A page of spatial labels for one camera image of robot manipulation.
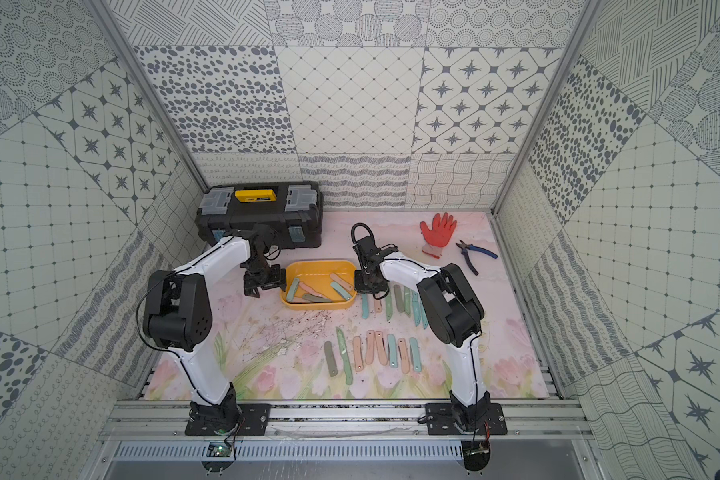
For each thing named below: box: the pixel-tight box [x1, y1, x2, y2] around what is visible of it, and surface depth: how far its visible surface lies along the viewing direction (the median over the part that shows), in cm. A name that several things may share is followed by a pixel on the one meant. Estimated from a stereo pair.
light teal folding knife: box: [331, 282, 352, 301], surface depth 100 cm
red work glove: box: [420, 212, 457, 259], surface depth 116 cm
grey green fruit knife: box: [393, 284, 405, 313], surface depth 97 cm
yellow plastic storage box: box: [280, 260, 357, 311], surface depth 100 cm
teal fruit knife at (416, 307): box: [412, 290, 421, 327], surface depth 97 cm
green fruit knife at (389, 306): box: [386, 294, 393, 321], surface depth 95 cm
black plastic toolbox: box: [195, 181, 324, 249], surface depth 100 cm
